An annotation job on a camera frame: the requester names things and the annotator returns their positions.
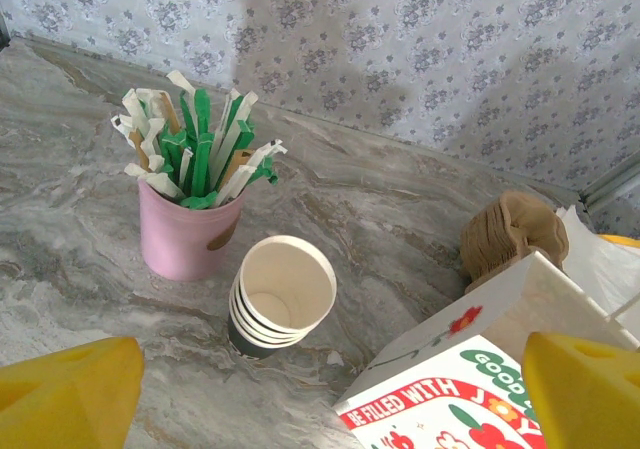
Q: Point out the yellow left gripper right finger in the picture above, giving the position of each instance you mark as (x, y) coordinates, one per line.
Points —
(590, 399)

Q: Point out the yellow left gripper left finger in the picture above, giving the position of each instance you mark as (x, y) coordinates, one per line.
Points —
(65, 399)

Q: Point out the printed paper takeout bag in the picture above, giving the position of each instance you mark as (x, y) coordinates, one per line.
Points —
(430, 359)

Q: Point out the nested white paper cups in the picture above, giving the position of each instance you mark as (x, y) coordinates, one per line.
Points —
(285, 279)

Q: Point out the white paper napkins pile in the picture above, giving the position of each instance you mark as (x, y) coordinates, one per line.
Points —
(600, 269)

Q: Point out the yellow paper envelopes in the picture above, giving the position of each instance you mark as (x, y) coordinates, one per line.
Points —
(622, 241)

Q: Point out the brown pulp cup carriers stack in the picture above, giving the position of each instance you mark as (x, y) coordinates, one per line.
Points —
(500, 239)

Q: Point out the pink stirrer holder cup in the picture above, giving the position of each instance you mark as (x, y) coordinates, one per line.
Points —
(175, 239)

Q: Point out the green sugar packet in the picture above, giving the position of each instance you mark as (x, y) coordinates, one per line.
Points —
(202, 111)
(187, 119)
(202, 164)

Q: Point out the brown wooden stirrer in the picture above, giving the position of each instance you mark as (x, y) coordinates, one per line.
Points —
(171, 114)

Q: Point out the aluminium frame post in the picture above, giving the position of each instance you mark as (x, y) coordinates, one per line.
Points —
(4, 31)
(615, 184)

